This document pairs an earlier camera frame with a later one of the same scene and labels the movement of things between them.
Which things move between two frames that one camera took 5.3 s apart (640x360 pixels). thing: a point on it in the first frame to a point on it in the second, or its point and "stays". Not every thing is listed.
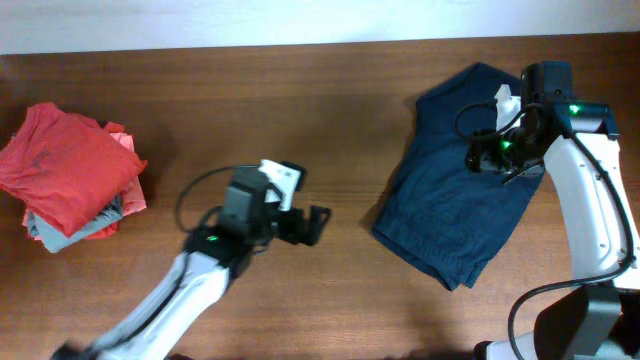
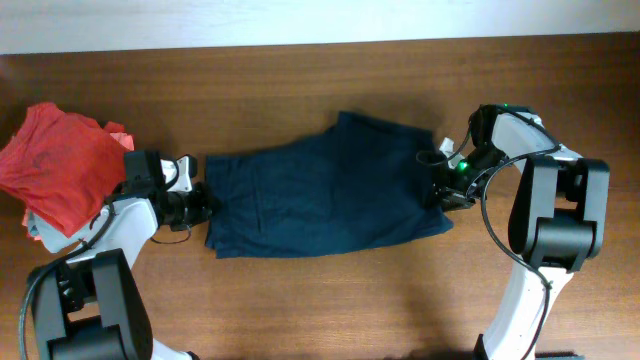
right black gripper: x=479 y=155 to x=447 y=190
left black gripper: x=297 y=232 to x=205 y=204
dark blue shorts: x=432 y=210 to x=362 y=181
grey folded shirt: x=55 y=240 stays
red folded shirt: x=66 y=165 stays
